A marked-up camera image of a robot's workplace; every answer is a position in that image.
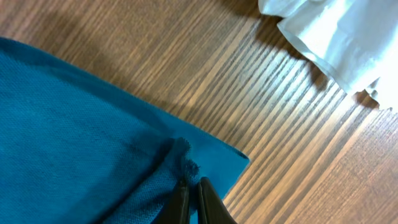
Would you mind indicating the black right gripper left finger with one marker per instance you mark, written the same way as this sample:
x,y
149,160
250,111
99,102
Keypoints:
x,y
176,210

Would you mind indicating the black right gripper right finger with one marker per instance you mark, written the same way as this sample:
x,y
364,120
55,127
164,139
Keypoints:
x,y
211,209

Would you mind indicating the blue polo shirt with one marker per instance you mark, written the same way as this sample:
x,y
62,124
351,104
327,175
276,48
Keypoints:
x,y
76,149

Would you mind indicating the red and white garment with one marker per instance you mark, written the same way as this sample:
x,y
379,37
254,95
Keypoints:
x,y
353,42

